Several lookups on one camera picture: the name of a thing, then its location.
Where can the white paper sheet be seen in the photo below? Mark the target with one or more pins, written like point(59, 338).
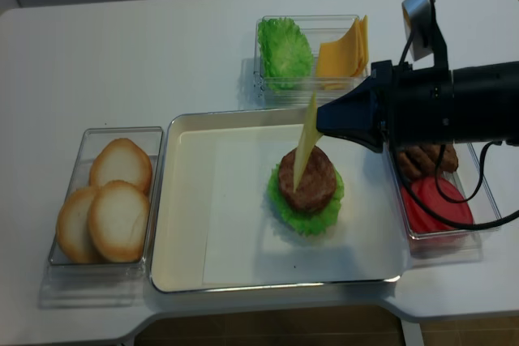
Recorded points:
point(255, 237)

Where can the clear lettuce cheese container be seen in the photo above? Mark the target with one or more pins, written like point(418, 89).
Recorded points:
point(318, 29)

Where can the yellow cheese slice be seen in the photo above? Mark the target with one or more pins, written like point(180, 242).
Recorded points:
point(308, 139)

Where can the brown patty on lettuce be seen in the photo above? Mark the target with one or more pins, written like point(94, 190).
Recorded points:
point(316, 187)

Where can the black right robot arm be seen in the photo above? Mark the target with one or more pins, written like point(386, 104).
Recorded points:
point(485, 104)

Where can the right brown patty in container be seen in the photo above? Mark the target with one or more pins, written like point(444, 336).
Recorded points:
point(449, 161)

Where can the white metal tray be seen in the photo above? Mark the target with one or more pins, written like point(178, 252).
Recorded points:
point(187, 187)

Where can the stack of cheese slices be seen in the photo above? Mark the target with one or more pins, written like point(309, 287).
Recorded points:
point(346, 57)

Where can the clear plastic bun container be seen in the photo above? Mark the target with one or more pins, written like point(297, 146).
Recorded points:
point(68, 285)

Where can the front left bun half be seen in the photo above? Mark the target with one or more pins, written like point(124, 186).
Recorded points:
point(72, 233)

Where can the bun half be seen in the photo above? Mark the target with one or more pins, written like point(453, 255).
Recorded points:
point(117, 222)
point(72, 233)
point(122, 160)

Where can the lettuce leaf under patty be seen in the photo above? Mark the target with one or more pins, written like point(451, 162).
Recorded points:
point(306, 224)

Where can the front right bun half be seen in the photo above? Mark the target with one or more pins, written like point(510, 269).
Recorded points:
point(117, 222)

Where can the back bun half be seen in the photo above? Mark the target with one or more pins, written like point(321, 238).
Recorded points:
point(122, 160)

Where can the green lettuce leaf in container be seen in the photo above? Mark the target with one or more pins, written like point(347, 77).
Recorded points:
point(285, 52)

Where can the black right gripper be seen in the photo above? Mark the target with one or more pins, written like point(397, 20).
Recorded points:
point(396, 103)

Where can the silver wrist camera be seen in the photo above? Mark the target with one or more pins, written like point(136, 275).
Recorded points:
point(417, 15)

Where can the clear patty tomato container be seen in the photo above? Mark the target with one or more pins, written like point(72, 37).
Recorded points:
point(462, 197)

